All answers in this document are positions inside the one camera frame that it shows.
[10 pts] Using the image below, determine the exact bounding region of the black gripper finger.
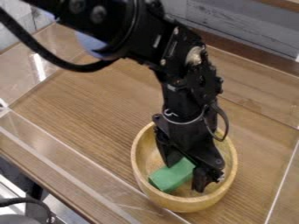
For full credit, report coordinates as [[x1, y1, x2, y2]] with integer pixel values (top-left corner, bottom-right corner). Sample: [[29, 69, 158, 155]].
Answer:
[[190, 167, 220, 193], [154, 134, 182, 168]]

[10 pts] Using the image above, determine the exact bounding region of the clear acrylic tray wall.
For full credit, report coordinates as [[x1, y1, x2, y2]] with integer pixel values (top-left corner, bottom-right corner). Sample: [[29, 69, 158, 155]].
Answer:
[[0, 99, 190, 224]]

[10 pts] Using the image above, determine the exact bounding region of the green rectangular block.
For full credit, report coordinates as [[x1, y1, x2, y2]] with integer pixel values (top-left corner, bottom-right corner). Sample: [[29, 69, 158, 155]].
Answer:
[[148, 157, 194, 193]]

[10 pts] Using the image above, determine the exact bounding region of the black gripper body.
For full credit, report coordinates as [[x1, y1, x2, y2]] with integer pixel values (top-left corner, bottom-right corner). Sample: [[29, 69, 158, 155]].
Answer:
[[150, 25, 226, 176]]

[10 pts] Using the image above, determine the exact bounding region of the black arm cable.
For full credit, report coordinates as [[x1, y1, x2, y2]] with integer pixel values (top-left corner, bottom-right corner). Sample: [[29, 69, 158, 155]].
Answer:
[[0, 7, 117, 74]]

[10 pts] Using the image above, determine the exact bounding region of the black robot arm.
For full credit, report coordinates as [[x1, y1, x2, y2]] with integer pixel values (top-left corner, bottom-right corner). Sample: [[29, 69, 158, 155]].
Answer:
[[24, 0, 225, 193]]

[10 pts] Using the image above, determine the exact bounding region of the brown wooden bowl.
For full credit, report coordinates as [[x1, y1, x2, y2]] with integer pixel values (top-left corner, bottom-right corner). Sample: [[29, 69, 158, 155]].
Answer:
[[130, 122, 239, 213]]

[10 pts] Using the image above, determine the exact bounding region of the black cable bottom left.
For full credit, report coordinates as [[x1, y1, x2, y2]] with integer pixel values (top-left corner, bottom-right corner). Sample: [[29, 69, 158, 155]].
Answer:
[[0, 197, 56, 224]]

